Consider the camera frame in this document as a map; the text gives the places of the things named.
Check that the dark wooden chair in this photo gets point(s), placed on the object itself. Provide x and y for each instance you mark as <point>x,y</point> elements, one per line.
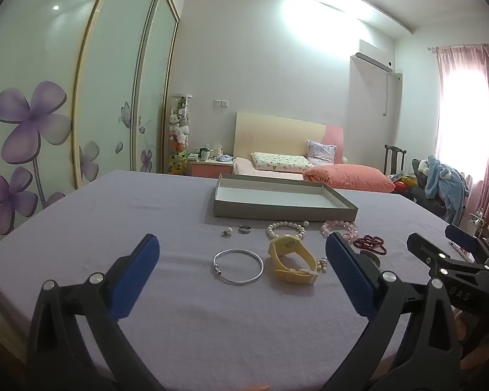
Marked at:
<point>391,163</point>

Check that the purple table cloth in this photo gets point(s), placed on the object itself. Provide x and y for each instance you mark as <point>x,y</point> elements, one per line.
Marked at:
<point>146,211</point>

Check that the purple print cushion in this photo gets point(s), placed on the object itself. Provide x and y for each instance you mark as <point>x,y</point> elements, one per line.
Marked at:
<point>322,152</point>

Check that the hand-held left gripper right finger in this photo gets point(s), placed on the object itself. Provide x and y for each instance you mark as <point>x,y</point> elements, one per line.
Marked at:
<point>348,277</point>

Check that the grey shallow tray box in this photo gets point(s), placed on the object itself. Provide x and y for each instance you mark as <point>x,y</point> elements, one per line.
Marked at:
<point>269,211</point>

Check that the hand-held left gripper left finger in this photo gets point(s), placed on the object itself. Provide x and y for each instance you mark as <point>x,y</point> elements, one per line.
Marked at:
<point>135,277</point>

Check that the cream and pink headboard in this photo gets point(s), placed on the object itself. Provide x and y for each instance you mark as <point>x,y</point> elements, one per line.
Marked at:
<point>277,134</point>

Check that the wall light switch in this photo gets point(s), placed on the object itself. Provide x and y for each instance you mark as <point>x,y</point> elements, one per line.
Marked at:
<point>221,104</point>

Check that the pink and cream nightstand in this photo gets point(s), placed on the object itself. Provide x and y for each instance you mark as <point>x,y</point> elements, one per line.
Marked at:
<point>212,169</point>

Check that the yellow wrist watch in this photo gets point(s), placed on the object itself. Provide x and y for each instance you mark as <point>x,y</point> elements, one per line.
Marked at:
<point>285,246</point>

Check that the colourful toy pile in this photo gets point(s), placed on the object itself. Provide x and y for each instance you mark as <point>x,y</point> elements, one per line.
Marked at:
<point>405,183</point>

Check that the clear tube of plush toys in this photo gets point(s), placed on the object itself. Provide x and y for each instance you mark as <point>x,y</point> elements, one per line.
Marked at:
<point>179,130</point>

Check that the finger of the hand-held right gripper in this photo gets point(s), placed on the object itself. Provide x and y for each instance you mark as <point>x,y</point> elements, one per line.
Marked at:
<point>466,238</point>
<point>421,250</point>

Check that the small pearl earring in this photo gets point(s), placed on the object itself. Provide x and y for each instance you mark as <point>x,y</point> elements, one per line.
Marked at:
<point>229,231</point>

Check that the tissue box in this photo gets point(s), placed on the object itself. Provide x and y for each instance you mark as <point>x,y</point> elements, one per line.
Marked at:
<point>219,148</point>

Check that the blue folded cloth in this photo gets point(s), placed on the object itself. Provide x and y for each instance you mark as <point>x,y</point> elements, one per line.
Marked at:
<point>224,158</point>

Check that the silver bangle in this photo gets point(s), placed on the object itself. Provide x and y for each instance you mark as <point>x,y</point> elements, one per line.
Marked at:
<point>217,271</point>

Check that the white patterned pillow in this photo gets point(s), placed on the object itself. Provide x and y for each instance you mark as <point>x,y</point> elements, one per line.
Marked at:
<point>281,161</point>

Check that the pink bed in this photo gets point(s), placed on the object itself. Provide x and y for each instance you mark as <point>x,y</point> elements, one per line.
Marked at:
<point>244,167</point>

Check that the small beaded charm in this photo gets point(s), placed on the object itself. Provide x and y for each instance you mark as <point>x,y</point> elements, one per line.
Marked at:
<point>322,266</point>

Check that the white air conditioner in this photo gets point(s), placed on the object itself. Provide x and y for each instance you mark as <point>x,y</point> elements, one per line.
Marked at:
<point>373,55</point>

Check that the flower print sliding wardrobe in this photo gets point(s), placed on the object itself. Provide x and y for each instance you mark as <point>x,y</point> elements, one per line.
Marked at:
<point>106,89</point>

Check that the folded pink quilt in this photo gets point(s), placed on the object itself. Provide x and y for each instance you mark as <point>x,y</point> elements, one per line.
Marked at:
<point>350,177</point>

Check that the white mug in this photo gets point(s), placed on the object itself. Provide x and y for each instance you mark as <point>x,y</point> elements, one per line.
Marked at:
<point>205,154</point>

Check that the blue plush robe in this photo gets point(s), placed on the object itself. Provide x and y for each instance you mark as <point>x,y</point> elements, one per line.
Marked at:
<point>444,183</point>

